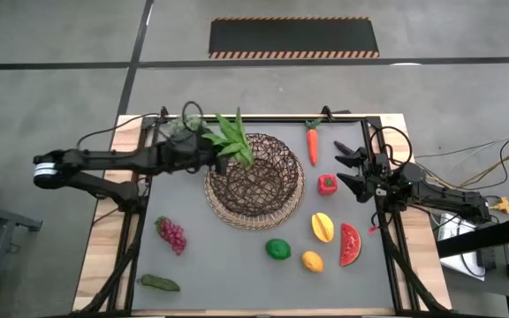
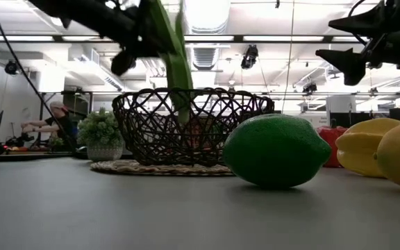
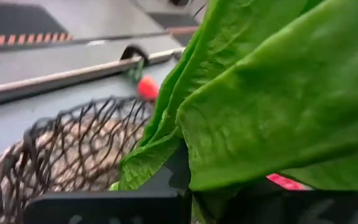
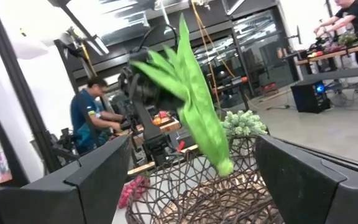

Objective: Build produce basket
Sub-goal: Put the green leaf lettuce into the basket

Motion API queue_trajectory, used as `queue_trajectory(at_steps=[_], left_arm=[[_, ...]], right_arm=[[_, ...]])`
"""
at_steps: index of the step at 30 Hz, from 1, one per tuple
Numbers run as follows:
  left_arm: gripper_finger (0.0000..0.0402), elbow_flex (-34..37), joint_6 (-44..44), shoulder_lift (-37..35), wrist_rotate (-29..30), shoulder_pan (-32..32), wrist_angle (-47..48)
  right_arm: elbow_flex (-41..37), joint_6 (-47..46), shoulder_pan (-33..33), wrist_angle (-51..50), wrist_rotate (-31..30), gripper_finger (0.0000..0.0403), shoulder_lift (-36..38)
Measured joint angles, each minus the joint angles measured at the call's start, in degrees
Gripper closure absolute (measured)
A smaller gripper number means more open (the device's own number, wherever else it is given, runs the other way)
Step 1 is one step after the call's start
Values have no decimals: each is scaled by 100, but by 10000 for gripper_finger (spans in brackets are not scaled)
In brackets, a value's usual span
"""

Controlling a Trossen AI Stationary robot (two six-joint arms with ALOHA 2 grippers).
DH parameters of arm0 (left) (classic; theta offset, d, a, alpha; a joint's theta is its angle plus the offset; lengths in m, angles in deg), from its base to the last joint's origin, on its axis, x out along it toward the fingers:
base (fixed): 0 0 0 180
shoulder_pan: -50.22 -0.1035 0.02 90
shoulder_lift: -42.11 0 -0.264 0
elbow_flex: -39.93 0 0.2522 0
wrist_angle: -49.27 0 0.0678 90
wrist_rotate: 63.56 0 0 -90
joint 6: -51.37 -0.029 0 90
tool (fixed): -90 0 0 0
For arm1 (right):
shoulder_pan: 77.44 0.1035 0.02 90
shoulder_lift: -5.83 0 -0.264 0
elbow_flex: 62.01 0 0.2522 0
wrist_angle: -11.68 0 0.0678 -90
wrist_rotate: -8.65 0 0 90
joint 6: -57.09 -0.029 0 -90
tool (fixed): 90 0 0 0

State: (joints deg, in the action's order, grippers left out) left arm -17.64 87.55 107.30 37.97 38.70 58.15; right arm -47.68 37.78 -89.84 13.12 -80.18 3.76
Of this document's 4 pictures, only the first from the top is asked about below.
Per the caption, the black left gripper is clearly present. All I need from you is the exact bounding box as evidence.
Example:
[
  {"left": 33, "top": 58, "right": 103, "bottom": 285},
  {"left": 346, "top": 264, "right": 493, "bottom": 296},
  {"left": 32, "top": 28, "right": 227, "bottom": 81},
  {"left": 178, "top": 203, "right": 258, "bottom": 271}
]
[{"left": 159, "top": 130, "right": 230, "bottom": 177}]

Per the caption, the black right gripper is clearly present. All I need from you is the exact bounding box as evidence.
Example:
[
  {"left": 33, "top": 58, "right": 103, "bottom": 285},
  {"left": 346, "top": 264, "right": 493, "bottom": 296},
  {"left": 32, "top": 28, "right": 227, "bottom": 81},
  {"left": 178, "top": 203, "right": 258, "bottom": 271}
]
[{"left": 334, "top": 148, "right": 399, "bottom": 208}]

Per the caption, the green leafy vegetable bunch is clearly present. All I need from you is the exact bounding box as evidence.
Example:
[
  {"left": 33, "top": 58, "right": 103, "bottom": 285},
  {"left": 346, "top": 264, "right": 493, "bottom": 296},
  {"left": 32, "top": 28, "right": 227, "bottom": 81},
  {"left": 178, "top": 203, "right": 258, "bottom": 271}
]
[{"left": 201, "top": 107, "right": 255, "bottom": 169}]

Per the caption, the purple toy eggplant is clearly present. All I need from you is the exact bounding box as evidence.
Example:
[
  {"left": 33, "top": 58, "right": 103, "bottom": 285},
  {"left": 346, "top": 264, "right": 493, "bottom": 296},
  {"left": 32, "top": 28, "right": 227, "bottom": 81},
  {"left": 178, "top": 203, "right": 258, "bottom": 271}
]
[{"left": 333, "top": 140, "right": 356, "bottom": 156}]

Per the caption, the red toy bell pepper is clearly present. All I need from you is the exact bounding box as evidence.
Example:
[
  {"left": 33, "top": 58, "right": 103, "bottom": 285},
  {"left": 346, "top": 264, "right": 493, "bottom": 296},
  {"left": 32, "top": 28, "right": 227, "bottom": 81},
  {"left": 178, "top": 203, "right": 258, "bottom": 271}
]
[{"left": 316, "top": 173, "right": 338, "bottom": 196}]

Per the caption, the orange toy carrot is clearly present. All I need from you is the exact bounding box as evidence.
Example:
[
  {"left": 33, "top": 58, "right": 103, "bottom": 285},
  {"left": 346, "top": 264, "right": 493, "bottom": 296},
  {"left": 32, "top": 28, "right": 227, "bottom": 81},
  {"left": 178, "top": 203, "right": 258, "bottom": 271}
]
[{"left": 305, "top": 117, "right": 323, "bottom": 167}]

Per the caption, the yellow toy star fruit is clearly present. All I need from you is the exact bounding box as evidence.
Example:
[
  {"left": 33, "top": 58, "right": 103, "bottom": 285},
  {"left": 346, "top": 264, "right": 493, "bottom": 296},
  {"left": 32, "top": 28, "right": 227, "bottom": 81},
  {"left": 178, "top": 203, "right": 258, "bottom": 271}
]
[{"left": 310, "top": 212, "right": 335, "bottom": 244}]

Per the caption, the red toy watermelon slice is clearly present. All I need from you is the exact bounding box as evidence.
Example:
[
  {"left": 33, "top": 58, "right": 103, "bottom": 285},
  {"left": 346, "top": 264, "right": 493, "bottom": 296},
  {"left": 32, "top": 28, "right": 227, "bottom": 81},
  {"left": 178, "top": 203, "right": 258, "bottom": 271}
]
[{"left": 339, "top": 222, "right": 362, "bottom": 268}]

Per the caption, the red toy grape bunch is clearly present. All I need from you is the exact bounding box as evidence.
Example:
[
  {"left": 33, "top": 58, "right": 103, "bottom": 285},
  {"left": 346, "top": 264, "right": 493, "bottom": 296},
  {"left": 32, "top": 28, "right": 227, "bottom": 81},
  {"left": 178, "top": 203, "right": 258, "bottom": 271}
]
[{"left": 155, "top": 216, "right": 188, "bottom": 256}]

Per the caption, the green toy lime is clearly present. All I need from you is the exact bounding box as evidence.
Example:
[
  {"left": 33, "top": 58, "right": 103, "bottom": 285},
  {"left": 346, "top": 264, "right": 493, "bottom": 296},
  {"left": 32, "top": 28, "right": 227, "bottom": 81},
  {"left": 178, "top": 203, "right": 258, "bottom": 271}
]
[{"left": 265, "top": 238, "right": 292, "bottom": 261}]

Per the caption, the orange-yellow toy lemon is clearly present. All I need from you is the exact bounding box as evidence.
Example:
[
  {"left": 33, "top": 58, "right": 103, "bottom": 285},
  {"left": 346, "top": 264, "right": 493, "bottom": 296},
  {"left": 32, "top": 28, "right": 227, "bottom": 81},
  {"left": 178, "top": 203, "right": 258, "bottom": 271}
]
[{"left": 300, "top": 250, "right": 325, "bottom": 274}]

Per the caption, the small potted green plant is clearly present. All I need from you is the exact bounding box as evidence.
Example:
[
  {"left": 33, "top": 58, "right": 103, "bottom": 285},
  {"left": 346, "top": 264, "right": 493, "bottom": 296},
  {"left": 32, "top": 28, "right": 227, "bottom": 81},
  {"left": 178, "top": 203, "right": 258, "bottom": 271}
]
[{"left": 168, "top": 113, "right": 209, "bottom": 136}]

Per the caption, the round woven placemat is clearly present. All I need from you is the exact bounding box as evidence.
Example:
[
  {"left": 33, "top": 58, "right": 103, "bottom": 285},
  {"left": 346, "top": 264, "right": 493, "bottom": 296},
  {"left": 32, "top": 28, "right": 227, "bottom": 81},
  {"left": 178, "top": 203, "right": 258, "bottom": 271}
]
[{"left": 203, "top": 167, "right": 307, "bottom": 231}]

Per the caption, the grey table mat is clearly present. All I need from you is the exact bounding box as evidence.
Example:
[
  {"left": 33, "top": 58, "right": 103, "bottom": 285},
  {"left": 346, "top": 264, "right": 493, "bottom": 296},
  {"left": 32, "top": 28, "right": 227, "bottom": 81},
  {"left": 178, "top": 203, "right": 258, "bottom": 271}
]
[{"left": 131, "top": 121, "right": 395, "bottom": 310}]

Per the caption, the green toy cucumber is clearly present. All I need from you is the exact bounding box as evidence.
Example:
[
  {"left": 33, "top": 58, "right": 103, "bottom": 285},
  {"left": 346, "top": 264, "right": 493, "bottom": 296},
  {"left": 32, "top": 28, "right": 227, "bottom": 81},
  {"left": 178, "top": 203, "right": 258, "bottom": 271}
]
[{"left": 137, "top": 273, "right": 181, "bottom": 293}]

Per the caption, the black hazard-striped floor mat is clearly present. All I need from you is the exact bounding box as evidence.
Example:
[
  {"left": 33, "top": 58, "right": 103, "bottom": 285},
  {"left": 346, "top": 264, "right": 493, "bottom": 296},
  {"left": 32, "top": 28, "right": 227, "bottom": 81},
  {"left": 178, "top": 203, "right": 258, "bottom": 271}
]
[{"left": 208, "top": 16, "right": 381, "bottom": 60}]

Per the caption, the yellow power splitter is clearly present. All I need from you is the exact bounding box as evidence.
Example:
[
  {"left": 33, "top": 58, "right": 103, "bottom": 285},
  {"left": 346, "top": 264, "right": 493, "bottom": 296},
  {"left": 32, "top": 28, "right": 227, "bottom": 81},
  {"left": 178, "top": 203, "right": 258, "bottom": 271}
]
[{"left": 490, "top": 196, "right": 509, "bottom": 216}]

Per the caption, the dark wire basket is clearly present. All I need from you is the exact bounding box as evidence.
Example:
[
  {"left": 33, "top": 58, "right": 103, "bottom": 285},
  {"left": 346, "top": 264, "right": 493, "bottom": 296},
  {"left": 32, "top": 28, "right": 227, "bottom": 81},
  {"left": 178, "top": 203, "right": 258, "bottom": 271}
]
[{"left": 209, "top": 133, "right": 302, "bottom": 217}]

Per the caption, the black metal table frame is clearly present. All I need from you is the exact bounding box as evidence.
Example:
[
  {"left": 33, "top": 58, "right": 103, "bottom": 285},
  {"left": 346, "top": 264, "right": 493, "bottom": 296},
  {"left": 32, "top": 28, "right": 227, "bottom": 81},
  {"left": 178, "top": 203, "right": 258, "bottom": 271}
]
[{"left": 66, "top": 113, "right": 454, "bottom": 318}]

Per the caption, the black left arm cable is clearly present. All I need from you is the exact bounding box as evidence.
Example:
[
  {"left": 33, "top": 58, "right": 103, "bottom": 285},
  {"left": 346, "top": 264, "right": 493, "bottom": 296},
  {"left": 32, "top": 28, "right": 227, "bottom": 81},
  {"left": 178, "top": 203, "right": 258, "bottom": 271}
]
[{"left": 76, "top": 112, "right": 163, "bottom": 149}]

